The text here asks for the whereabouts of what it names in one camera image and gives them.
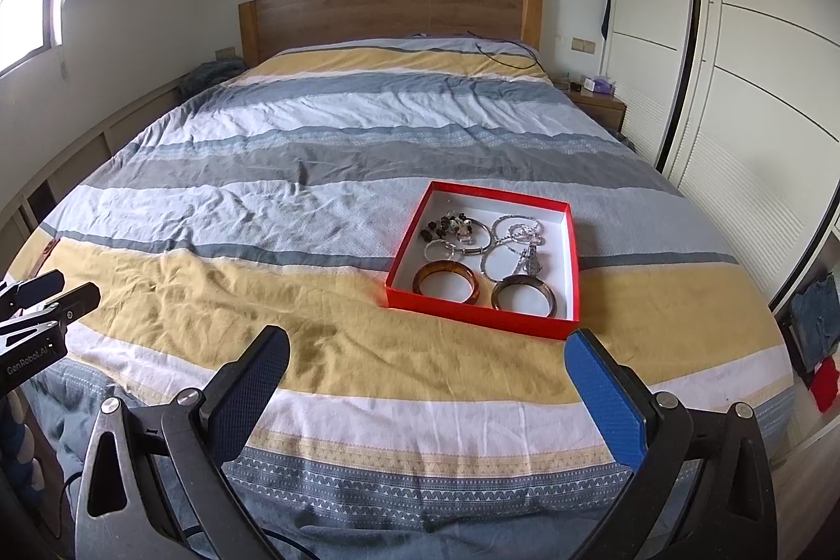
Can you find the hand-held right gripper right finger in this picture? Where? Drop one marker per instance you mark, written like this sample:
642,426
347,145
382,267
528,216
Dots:
607,402

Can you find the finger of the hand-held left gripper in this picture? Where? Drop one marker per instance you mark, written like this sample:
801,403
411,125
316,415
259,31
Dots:
36,288
75,301

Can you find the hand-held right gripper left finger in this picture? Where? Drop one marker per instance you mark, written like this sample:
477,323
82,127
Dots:
252,396

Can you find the red jewelry box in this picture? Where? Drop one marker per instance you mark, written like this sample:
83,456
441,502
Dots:
558,265

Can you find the silver metal wristwatch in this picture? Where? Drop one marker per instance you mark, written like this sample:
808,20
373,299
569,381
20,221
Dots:
533,258

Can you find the thin twisted silver bangle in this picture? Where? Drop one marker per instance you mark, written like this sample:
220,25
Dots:
433,251

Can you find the person's left hand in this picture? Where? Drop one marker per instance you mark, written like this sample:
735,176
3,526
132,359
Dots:
16,448

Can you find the small red item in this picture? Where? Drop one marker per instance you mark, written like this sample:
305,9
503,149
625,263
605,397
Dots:
48,246

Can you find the dark grey bangle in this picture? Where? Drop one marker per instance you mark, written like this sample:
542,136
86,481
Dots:
502,294

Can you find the white low shelf unit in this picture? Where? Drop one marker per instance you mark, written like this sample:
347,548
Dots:
98,133

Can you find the plain silver bangle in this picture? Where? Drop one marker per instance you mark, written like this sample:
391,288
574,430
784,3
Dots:
476,246

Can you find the amber bangle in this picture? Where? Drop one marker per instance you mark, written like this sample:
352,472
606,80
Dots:
423,279

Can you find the red cloth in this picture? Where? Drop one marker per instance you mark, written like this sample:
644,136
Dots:
828,386

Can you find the blue jeans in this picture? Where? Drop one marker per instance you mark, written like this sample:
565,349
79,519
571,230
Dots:
817,317

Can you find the striped yellow grey blanket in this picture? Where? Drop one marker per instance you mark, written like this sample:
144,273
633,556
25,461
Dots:
295,153

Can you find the grey crumpled cloth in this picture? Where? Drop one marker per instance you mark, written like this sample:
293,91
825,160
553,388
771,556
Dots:
210,74

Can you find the wooden nightstand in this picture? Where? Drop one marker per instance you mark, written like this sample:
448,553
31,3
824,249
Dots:
604,107

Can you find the small purple box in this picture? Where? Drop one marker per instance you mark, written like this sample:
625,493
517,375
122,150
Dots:
598,86

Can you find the white wardrobe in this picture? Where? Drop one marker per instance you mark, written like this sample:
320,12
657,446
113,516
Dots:
755,74

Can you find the wooden bed headboard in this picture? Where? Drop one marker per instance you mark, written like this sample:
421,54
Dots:
394,12

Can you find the wall socket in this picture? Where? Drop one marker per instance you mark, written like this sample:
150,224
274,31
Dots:
225,53
583,45

